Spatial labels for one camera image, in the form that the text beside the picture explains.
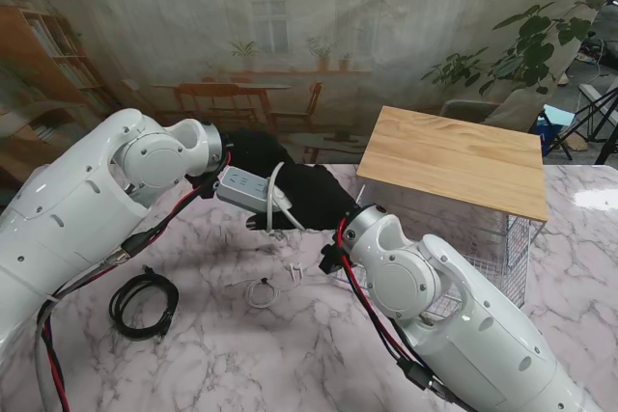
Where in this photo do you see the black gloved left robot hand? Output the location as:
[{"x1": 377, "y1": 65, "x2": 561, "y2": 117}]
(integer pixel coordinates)
[{"x1": 219, "y1": 129, "x2": 298, "y2": 181}]

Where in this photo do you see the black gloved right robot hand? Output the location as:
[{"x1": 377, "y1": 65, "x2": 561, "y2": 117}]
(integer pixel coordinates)
[{"x1": 244, "y1": 163, "x2": 358, "y2": 233}]

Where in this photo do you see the white power strip with cord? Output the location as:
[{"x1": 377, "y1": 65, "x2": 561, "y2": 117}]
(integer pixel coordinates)
[{"x1": 215, "y1": 160, "x2": 306, "y2": 239}]

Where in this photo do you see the white mesh drawer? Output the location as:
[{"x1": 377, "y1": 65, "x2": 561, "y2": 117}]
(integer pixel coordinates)
[{"x1": 337, "y1": 179, "x2": 530, "y2": 329}]

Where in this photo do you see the printed cafe scene backdrop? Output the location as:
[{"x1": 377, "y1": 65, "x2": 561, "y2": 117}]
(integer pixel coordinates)
[{"x1": 0, "y1": 0, "x2": 618, "y2": 165}]

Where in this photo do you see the blue storage crate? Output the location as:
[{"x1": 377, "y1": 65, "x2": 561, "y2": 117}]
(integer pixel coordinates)
[{"x1": 528, "y1": 105, "x2": 576, "y2": 143}]

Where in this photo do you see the black tripod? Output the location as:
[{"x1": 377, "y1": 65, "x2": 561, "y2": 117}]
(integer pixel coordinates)
[{"x1": 548, "y1": 88, "x2": 618, "y2": 165}]

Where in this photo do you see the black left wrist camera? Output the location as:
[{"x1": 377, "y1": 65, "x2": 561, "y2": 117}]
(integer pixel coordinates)
[{"x1": 185, "y1": 173, "x2": 223, "y2": 201}]

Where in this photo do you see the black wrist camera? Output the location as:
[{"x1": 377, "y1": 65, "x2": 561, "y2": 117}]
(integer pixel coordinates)
[
  {"x1": 185, "y1": 173, "x2": 223, "y2": 201},
  {"x1": 319, "y1": 242, "x2": 347, "y2": 274}
]

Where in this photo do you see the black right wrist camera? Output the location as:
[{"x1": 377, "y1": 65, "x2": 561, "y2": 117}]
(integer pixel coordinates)
[{"x1": 319, "y1": 242, "x2": 347, "y2": 274}]

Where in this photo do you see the white coiled charging cable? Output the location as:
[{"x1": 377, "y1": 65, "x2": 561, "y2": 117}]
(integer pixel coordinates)
[{"x1": 226, "y1": 261, "x2": 305, "y2": 310}]

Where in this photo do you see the left arm red black cable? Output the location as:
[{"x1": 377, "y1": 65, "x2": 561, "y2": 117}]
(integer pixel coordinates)
[{"x1": 36, "y1": 151, "x2": 233, "y2": 412}]

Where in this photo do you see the arm red black cable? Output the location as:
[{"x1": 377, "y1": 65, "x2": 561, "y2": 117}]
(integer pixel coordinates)
[
  {"x1": 335, "y1": 218, "x2": 464, "y2": 403},
  {"x1": 36, "y1": 151, "x2": 233, "y2": 412}
]

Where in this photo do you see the right arm red black cable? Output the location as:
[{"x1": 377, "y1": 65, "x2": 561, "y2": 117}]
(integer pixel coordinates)
[{"x1": 335, "y1": 218, "x2": 464, "y2": 403}]

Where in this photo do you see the wood-topped white wire cabinet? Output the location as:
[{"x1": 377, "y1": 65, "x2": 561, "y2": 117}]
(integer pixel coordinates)
[{"x1": 355, "y1": 105, "x2": 551, "y2": 310}]

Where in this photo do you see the black coiled cable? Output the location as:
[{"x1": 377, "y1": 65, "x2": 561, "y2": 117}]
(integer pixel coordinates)
[{"x1": 108, "y1": 264, "x2": 181, "y2": 340}]

